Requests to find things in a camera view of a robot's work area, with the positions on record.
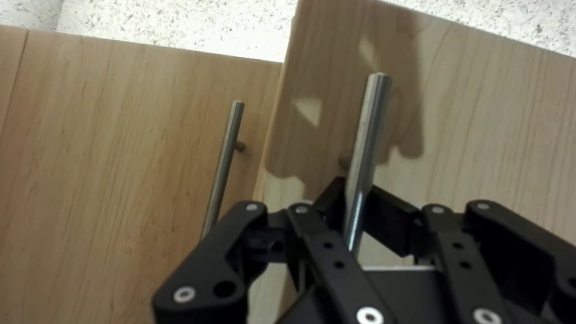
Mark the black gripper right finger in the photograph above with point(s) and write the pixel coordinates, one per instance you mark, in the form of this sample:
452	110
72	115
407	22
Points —
461	263

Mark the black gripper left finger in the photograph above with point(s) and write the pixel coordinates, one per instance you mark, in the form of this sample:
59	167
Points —
335	270

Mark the wooden cabinet door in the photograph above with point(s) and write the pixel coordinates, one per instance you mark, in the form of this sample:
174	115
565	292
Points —
119	180
479	119

